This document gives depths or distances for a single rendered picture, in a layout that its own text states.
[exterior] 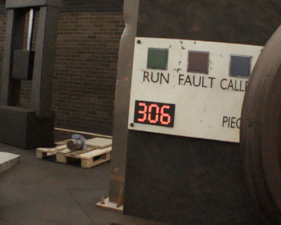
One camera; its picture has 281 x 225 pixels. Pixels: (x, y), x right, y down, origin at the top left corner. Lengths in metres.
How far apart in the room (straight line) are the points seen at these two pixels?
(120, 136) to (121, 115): 0.18
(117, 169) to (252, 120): 2.97
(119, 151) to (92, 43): 4.41
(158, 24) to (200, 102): 0.18
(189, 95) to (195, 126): 0.06
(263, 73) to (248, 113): 0.06
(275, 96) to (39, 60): 5.35
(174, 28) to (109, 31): 6.75
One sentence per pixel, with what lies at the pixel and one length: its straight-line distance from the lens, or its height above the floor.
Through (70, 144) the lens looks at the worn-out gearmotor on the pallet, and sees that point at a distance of 5.14.
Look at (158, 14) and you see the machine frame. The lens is 0.81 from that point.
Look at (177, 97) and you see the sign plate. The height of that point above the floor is 1.13.
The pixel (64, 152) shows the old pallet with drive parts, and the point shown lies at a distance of 5.11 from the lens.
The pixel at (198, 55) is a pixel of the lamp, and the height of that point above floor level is 1.21.
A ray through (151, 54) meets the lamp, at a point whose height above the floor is 1.21.
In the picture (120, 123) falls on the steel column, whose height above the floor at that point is 0.75.
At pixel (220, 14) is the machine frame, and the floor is 1.30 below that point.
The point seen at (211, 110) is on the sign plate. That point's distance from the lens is 0.75.
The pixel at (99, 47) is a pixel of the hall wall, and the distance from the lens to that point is 7.59.
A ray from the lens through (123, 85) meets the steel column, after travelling 3.43.
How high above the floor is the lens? 1.17
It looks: 5 degrees down
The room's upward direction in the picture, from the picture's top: 5 degrees clockwise
